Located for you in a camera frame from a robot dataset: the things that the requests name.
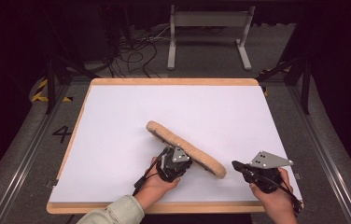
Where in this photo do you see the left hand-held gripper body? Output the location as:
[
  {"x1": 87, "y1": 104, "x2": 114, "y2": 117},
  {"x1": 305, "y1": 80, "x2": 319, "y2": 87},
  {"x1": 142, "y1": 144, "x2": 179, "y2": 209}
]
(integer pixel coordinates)
[{"x1": 156, "y1": 146, "x2": 193, "y2": 184}]

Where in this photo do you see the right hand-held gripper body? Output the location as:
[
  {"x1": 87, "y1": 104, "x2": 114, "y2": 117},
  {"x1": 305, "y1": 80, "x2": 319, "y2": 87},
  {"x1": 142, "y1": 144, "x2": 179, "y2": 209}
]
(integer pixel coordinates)
[{"x1": 242, "y1": 150, "x2": 294, "y2": 194}]

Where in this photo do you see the tan fleece insole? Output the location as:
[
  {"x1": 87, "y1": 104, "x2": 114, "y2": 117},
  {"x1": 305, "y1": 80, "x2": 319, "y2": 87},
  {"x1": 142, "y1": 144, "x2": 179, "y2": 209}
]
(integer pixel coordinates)
[{"x1": 146, "y1": 120, "x2": 228, "y2": 180}]

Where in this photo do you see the person's left hand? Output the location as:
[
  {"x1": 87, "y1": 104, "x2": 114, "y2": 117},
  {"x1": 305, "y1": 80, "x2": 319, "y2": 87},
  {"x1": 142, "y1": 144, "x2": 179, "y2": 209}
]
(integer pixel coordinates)
[{"x1": 141, "y1": 156, "x2": 181, "y2": 210}]

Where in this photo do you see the person's right hand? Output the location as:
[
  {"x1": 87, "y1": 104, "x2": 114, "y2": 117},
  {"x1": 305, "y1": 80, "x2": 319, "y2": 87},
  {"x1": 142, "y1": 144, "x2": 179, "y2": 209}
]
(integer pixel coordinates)
[{"x1": 248, "y1": 167, "x2": 300, "y2": 224}]

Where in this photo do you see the black stand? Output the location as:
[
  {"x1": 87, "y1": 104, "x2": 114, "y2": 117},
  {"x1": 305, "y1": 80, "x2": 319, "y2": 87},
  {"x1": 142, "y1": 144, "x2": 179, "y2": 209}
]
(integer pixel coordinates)
[
  {"x1": 257, "y1": 55, "x2": 312, "y2": 116},
  {"x1": 44, "y1": 57, "x2": 101, "y2": 116}
]

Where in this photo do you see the white metal stand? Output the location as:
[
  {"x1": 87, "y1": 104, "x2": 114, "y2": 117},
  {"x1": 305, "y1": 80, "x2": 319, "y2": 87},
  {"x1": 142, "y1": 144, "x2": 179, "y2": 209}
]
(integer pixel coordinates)
[{"x1": 166, "y1": 4, "x2": 256, "y2": 72}]

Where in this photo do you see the yellow black hazard tape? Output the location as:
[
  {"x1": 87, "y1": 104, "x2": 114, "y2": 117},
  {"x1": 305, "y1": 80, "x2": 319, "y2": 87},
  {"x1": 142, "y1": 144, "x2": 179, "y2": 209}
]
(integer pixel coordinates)
[{"x1": 30, "y1": 77, "x2": 74, "y2": 104}]

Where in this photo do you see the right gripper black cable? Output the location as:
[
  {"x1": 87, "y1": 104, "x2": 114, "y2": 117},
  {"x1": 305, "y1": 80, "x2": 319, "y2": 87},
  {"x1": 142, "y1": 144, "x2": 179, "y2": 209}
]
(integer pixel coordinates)
[{"x1": 251, "y1": 174, "x2": 304, "y2": 217}]

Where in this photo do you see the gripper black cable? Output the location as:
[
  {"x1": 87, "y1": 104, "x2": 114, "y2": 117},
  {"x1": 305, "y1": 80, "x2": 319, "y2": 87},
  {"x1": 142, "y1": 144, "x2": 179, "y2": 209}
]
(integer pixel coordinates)
[
  {"x1": 133, "y1": 148, "x2": 169, "y2": 197},
  {"x1": 251, "y1": 174, "x2": 304, "y2": 217}
]

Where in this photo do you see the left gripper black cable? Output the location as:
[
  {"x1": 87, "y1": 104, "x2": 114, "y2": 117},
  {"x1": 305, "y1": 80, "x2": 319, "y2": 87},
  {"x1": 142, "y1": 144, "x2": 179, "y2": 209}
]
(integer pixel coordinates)
[{"x1": 133, "y1": 148, "x2": 169, "y2": 197}]

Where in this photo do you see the metal floor rail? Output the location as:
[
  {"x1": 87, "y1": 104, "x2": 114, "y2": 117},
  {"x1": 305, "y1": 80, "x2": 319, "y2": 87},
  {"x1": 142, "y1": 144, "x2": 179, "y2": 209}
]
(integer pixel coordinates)
[
  {"x1": 288, "y1": 83, "x2": 351, "y2": 224},
  {"x1": 0, "y1": 83, "x2": 73, "y2": 224}
]

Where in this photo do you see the bundle of floor cables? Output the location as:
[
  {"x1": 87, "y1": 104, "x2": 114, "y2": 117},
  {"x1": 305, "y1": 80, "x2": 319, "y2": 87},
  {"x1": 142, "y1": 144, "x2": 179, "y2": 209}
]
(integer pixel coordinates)
[{"x1": 109, "y1": 26, "x2": 173, "y2": 79}]

